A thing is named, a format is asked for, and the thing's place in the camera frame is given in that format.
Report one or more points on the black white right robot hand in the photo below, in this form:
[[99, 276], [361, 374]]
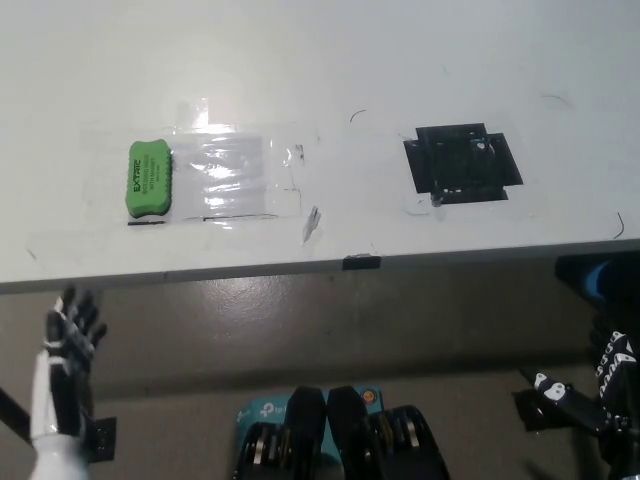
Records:
[[552, 391]]

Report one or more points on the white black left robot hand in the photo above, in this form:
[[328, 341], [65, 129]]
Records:
[[42, 400]]

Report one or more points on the green whiteboard eraser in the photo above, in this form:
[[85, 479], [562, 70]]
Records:
[[147, 177]]

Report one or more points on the black blue object under desk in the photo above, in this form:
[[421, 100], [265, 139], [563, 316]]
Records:
[[595, 277]]

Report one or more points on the black tape patch on desk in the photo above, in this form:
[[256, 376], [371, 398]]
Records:
[[460, 165]]

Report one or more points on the black floor tape patch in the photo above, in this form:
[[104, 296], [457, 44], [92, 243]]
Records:
[[530, 412], [104, 440]]

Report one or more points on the black diagonal floor strip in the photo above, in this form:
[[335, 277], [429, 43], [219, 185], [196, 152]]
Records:
[[12, 412]]

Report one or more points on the small black edge tape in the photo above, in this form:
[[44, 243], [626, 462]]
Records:
[[362, 262]]

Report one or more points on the small clear tape scrap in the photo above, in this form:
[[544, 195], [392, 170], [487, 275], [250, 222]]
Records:
[[311, 225]]

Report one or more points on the large clear tape sheet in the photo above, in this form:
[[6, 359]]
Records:
[[235, 175]]

